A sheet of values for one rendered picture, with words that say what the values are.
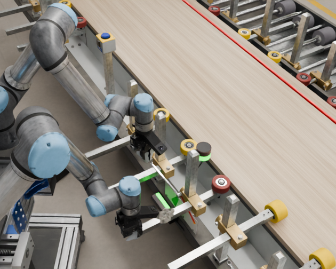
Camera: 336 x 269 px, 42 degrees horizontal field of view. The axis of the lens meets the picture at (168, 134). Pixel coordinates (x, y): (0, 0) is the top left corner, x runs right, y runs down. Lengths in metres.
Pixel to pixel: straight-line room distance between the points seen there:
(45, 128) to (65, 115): 2.35
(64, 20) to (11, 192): 0.63
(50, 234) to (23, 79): 1.08
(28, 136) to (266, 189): 1.08
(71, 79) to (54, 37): 0.15
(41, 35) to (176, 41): 1.31
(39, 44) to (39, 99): 2.26
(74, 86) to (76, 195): 1.55
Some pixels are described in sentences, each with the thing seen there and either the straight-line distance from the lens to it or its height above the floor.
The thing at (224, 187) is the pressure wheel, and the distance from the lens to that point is 1.89.
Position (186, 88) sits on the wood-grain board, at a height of 0.90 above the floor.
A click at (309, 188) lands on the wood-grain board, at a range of 1.99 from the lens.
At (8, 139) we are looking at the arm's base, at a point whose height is 1.09.
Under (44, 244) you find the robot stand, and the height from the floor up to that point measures 0.21.
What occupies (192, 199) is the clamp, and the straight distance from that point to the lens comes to 1.88.
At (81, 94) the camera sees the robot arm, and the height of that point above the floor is 1.37.
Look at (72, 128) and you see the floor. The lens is 3.45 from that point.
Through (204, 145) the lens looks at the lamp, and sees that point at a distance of 1.73.
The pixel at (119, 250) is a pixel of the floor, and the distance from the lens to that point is 2.76.
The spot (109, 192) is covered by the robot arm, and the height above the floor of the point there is 1.16.
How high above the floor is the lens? 2.38
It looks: 45 degrees down
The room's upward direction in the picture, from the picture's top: 2 degrees clockwise
